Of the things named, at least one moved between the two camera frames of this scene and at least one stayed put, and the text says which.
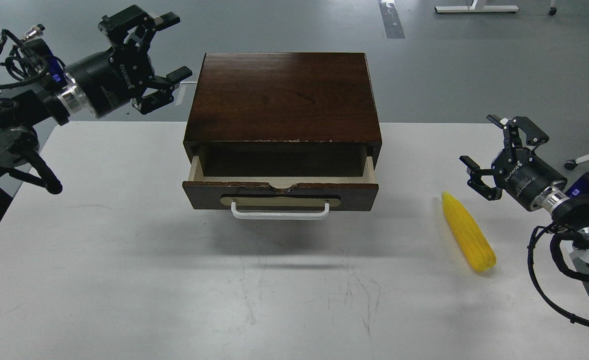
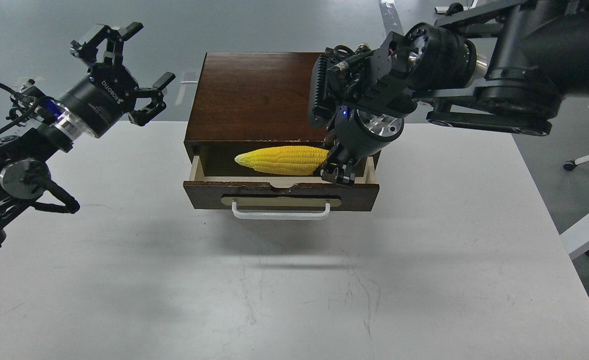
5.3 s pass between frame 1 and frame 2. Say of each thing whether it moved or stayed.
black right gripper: moved
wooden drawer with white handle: stayed
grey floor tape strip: stayed
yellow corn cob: moved
